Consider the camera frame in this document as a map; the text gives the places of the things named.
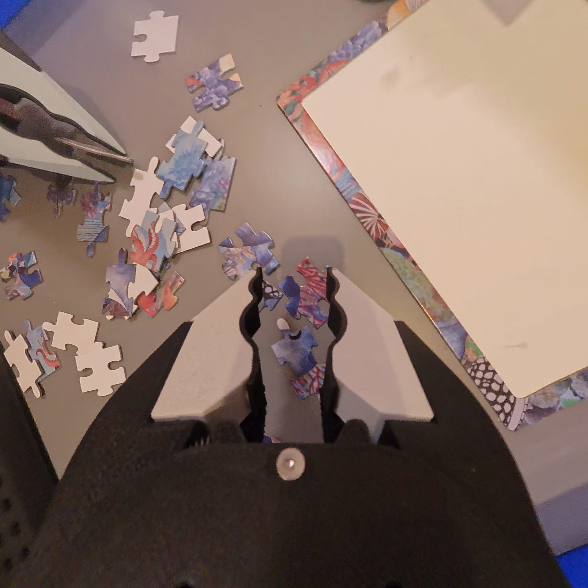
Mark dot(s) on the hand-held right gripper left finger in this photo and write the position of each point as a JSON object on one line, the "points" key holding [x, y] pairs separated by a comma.
{"points": [[202, 367]]}

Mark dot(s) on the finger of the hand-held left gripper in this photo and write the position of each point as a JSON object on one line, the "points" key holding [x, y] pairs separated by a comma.
{"points": [[41, 156], [46, 92]]}

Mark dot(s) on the pile of jigsaw puzzle pieces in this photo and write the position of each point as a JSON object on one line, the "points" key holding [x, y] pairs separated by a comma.
{"points": [[156, 36]]}

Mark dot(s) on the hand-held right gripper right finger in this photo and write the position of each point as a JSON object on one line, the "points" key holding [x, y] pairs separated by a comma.
{"points": [[381, 367]]}

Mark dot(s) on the puzzle board with colourful border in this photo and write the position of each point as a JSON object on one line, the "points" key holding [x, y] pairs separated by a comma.
{"points": [[459, 183]]}

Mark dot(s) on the dark perforated panel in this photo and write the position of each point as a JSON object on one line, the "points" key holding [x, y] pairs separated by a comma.
{"points": [[23, 482]]}

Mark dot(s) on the single jigsaw puzzle piece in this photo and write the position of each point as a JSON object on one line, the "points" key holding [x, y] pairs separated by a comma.
{"points": [[101, 151]]}

